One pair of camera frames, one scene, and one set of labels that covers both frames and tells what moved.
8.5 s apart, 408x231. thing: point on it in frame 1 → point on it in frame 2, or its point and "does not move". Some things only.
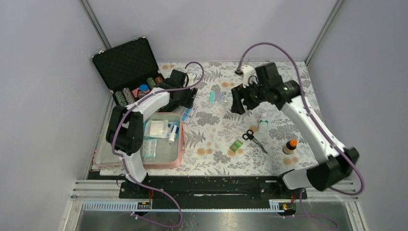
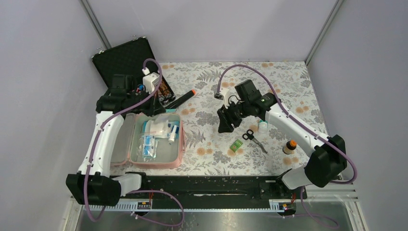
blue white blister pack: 187,114 → 148,145
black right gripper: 239,93 → 226,119
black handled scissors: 249,135 does not move
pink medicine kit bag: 163,143 does not move
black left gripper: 187,102 → 155,108
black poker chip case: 130,69 does not move
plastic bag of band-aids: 149,148 does not move
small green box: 235,147 does not move
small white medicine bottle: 263,127 does not move
